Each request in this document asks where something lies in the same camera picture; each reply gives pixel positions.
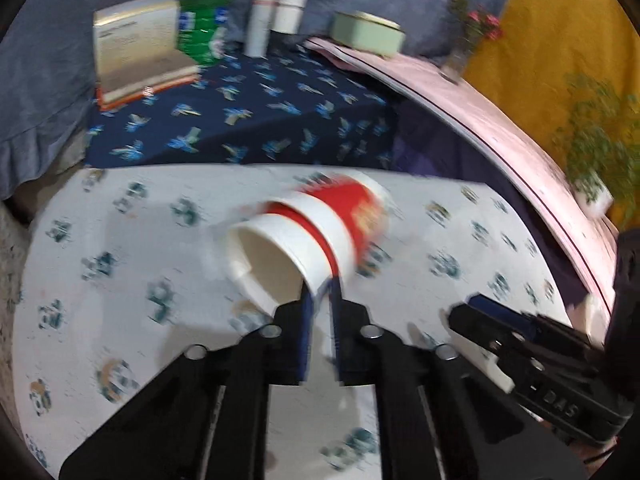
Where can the green plant in white pot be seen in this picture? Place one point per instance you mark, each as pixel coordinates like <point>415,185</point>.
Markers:
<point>595,160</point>

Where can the yellow backdrop cloth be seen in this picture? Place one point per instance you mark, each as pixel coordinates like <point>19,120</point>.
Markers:
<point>565,10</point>

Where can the pale green tin box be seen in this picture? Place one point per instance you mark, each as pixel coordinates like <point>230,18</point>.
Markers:
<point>367,34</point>

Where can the red and white paper cup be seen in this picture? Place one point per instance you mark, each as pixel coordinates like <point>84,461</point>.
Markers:
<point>325,220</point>

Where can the glass vase with pink flowers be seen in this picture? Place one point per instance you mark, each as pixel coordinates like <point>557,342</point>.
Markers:
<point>470,30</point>

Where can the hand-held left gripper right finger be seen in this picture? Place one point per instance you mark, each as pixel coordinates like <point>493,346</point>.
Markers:
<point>336,340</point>

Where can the dark purple cloth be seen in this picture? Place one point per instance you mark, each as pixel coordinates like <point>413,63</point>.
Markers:
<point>450,150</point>

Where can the beige cardboard box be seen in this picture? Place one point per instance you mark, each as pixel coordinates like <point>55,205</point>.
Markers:
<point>135,45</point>

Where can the tall white bottle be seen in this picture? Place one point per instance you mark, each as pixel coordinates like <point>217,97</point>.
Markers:
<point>259,27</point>

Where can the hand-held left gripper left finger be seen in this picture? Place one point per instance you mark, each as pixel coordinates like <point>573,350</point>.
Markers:
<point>302,340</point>

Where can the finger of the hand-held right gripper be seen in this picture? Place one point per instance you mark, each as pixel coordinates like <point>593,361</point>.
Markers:
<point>505,312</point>
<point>480,330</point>

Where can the pink cloth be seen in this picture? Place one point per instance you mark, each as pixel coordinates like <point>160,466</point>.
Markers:
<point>490,125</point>

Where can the white cylindrical jar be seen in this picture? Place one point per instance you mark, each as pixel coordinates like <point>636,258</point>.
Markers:
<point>289,12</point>

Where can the green tissue pack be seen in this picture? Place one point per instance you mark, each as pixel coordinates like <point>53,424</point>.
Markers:
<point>205,30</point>

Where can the blue grey backdrop cloth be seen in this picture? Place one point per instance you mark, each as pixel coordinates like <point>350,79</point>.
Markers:
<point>50,60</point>

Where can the navy printed cloth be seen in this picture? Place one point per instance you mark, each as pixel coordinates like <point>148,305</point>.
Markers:
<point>240,110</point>

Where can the panda print tablecloth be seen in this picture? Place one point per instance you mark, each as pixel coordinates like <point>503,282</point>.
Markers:
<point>150,240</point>

